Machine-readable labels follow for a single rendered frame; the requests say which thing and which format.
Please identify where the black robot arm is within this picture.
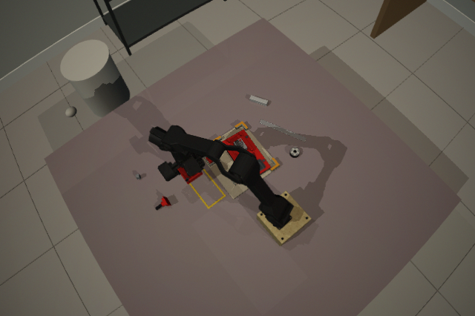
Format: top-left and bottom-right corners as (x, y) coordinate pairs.
(149, 125), (294, 230)

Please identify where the grey flat bar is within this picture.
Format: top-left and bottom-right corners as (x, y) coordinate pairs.
(259, 120), (307, 142)

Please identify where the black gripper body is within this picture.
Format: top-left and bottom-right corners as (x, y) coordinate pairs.
(158, 152), (199, 182)

